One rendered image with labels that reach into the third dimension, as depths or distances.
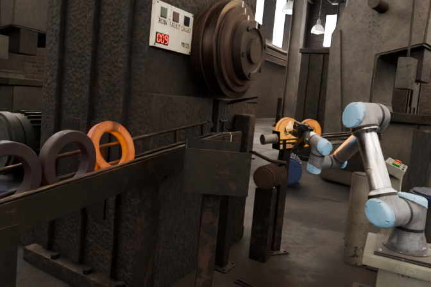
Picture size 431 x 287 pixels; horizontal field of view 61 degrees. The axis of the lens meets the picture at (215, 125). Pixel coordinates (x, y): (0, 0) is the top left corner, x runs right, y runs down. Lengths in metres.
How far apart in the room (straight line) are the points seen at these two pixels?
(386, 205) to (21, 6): 5.12
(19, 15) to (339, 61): 4.15
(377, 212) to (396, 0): 3.08
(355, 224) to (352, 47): 2.58
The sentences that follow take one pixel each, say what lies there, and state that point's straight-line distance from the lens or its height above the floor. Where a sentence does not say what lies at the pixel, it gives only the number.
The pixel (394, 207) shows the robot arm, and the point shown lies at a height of 0.51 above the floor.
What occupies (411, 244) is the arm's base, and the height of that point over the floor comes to 0.36.
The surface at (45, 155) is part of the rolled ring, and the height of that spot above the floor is 0.69.
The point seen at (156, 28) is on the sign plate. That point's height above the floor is 1.13.
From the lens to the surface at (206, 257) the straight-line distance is 1.36.
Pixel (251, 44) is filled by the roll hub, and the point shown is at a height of 1.14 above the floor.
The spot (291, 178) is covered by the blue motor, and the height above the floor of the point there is 0.13.
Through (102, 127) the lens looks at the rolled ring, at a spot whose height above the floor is 0.75.
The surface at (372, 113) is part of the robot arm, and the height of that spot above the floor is 0.87.
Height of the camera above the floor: 0.88
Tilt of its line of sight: 5 degrees down
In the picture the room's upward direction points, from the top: 5 degrees clockwise
